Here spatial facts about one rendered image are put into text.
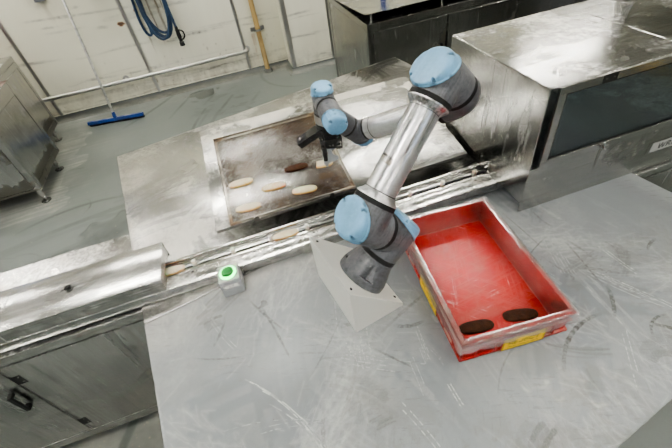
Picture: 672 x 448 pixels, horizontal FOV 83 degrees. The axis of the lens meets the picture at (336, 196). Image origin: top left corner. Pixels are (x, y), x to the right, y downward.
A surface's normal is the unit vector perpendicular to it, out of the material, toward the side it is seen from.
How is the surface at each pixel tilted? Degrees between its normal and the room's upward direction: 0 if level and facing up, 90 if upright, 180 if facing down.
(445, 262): 0
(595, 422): 0
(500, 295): 0
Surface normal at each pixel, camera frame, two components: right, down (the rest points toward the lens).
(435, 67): -0.61, -0.39
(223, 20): 0.30, 0.61
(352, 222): -0.73, -0.16
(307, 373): -0.12, -0.74
